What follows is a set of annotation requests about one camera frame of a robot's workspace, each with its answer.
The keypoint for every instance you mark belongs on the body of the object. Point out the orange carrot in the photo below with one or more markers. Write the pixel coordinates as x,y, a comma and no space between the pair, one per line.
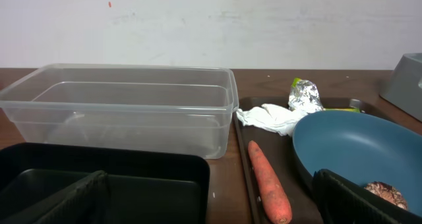
274,200

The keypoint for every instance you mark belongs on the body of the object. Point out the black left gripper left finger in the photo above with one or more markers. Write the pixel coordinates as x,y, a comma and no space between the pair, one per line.
84,201

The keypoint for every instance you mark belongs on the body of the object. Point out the large blue bowl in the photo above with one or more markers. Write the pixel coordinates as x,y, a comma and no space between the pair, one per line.
360,148

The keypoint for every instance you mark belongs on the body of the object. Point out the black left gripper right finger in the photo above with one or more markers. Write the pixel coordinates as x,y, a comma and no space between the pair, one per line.
342,201

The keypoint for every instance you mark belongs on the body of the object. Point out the clear plastic bin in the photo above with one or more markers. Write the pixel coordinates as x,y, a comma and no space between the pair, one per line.
181,110

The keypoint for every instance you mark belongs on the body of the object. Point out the foil snack wrapper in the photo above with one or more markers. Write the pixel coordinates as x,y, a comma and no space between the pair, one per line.
304,96

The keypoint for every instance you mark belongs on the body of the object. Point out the grey dishwasher rack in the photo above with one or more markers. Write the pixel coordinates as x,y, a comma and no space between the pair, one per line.
404,87

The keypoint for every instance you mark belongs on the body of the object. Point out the crumpled white napkin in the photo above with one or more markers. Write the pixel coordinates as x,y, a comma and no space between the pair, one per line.
272,118

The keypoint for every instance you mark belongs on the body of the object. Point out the black plastic tray bin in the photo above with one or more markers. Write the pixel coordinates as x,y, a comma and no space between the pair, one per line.
144,187

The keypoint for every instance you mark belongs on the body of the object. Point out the brown food scrap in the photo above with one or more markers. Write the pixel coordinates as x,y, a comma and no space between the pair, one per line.
388,193

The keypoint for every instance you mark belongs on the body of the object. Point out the dark brown serving tray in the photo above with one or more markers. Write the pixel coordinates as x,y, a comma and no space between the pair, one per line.
279,151

